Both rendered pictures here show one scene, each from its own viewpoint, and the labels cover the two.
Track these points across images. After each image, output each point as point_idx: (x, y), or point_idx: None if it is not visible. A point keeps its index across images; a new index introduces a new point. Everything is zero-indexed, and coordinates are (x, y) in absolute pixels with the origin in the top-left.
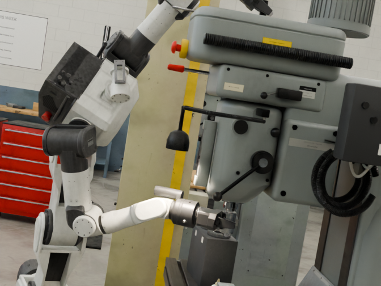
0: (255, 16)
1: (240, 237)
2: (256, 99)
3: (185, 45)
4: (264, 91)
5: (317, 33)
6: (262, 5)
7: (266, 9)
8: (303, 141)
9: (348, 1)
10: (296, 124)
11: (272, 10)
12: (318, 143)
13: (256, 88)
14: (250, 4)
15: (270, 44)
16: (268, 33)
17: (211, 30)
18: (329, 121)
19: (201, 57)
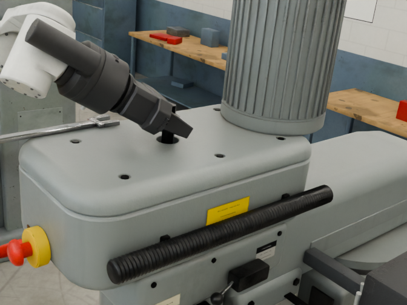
0: (191, 178)
1: (8, 175)
2: (199, 300)
3: (45, 249)
4: (210, 284)
5: (283, 166)
6: (175, 124)
7: (183, 130)
8: None
9: (312, 89)
10: (251, 299)
11: (192, 129)
12: (277, 304)
13: (198, 286)
14: (157, 132)
15: (228, 226)
16: (215, 199)
17: (119, 242)
18: (286, 268)
19: (102, 290)
